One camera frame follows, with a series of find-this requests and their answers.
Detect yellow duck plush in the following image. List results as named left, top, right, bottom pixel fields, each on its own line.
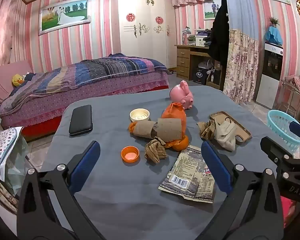
left=12, top=74, right=25, bottom=87

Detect cream plastic lid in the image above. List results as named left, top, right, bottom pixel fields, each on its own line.
left=129, top=108, right=150, bottom=122

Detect brown paper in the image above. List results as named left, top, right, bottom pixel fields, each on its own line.
left=197, top=120, right=217, bottom=140
left=145, top=137, right=167, bottom=165

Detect wooden desk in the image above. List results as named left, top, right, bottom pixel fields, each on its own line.
left=174, top=44, right=222, bottom=80

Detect floral curtain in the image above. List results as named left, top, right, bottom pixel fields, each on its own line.
left=224, top=0, right=260, bottom=104

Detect grey tablecloth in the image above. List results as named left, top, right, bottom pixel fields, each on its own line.
left=41, top=85, right=288, bottom=240

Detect bed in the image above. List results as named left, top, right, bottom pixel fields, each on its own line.
left=0, top=53, right=174, bottom=140

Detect brown phone case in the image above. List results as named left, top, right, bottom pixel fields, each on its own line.
left=209, top=111, right=252, bottom=145

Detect cardboard box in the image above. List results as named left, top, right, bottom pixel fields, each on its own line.
left=207, top=60, right=223, bottom=89

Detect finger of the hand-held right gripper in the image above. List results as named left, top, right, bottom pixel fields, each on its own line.
left=289, top=121, right=300, bottom=144
left=260, top=136, right=300, bottom=180

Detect blue plastic basket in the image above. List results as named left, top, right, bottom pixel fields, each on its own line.
left=267, top=109, right=300, bottom=153

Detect desk lamp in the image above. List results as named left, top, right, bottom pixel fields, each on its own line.
left=181, top=27, right=192, bottom=45

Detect black coat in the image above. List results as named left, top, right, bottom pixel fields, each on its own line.
left=207, top=0, right=230, bottom=67

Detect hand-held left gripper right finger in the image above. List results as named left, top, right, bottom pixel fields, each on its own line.
left=192, top=140, right=284, bottom=240

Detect wide cardboard tube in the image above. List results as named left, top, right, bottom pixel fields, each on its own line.
left=154, top=118, right=182, bottom=142

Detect white wardrobe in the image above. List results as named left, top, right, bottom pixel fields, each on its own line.
left=111, top=0, right=177, bottom=69

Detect framed wedding photo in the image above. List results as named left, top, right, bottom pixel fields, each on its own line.
left=38, top=0, right=91, bottom=36

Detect black box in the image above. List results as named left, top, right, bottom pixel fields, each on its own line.
left=193, top=66, right=208, bottom=84

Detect orange plastic lid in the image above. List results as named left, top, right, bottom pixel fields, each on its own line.
left=121, top=146, right=140, bottom=162

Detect pink garment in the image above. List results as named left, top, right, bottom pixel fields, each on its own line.
left=285, top=74, right=300, bottom=95

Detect printed snack wrapper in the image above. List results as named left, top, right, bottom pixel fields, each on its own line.
left=159, top=145, right=215, bottom=204

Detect water dispenser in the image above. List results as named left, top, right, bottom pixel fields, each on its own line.
left=255, top=42, right=284, bottom=109

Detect beige paper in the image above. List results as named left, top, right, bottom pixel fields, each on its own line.
left=215, top=119, right=237, bottom=152

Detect patchwork quilt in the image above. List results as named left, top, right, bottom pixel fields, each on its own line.
left=9, top=53, right=174, bottom=98

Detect black phone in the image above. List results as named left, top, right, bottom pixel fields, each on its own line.
left=69, top=104, right=93, bottom=137

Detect polka dot bag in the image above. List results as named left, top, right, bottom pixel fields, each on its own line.
left=0, top=126, right=24, bottom=183

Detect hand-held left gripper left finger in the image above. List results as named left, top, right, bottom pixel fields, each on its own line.
left=17, top=140, right=108, bottom=240

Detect small framed photo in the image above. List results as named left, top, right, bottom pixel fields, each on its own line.
left=204, top=0, right=223, bottom=20

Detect narrow cardboard tube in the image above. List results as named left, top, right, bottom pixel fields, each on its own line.
left=134, top=120, right=157, bottom=138

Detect pink piggy bank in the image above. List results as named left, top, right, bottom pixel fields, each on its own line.
left=169, top=80, right=194, bottom=110

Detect orange plastic bag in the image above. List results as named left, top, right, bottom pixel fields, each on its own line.
left=129, top=102, right=190, bottom=152

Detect blue cloth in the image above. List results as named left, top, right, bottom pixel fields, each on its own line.
left=265, top=26, right=283, bottom=46

